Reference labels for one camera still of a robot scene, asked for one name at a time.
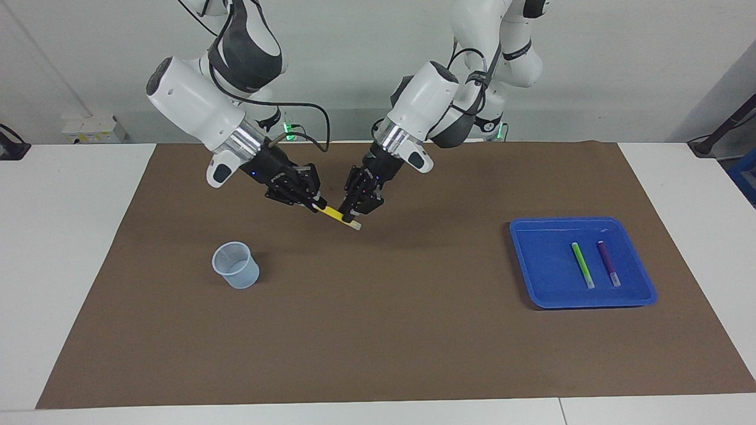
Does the black stand pole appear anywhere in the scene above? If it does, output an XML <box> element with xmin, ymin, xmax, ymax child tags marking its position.
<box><xmin>688</xmin><ymin>93</ymin><xmax>756</xmax><ymax>158</ymax></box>

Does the blue plastic tray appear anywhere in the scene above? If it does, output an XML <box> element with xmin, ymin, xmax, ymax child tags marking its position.
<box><xmin>509</xmin><ymin>217</ymin><xmax>658</xmax><ymax>309</ymax></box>

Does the translucent plastic cup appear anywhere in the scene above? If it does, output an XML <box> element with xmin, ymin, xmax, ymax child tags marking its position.
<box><xmin>211</xmin><ymin>241</ymin><xmax>260</xmax><ymax>290</ymax></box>

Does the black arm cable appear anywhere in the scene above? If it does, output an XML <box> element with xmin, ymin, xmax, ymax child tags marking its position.
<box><xmin>425</xmin><ymin>44</ymin><xmax>503</xmax><ymax>139</ymax></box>
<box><xmin>177</xmin><ymin>0</ymin><xmax>330</xmax><ymax>153</ymax></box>

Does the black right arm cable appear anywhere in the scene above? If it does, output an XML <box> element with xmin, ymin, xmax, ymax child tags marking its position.
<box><xmin>177</xmin><ymin>0</ymin><xmax>330</xmax><ymax>153</ymax></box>

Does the green pen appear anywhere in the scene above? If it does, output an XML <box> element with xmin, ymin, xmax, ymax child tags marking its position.
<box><xmin>571</xmin><ymin>243</ymin><xmax>595</xmax><ymax>290</ymax></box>

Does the blue storage box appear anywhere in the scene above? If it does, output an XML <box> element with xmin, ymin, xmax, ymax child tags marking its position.
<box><xmin>728</xmin><ymin>155</ymin><xmax>756</xmax><ymax>208</ymax></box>

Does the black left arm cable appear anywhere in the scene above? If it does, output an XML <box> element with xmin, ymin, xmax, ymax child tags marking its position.
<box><xmin>425</xmin><ymin>44</ymin><xmax>503</xmax><ymax>139</ymax></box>

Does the yellow pen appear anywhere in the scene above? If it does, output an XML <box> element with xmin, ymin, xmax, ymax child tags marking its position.
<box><xmin>313</xmin><ymin>204</ymin><xmax>362</xmax><ymax>231</ymax></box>

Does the brown table mat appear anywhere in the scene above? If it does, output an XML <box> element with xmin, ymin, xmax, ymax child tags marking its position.
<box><xmin>35</xmin><ymin>140</ymin><xmax>756</xmax><ymax>410</ymax></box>

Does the purple pen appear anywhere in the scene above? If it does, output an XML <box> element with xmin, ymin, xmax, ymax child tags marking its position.
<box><xmin>597</xmin><ymin>240</ymin><xmax>621</xmax><ymax>288</ymax></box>

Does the black clamp mount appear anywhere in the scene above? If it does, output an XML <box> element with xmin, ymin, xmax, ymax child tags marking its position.
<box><xmin>0</xmin><ymin>123</ymin><xmax>31</xmax><ymax>161</ymax></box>

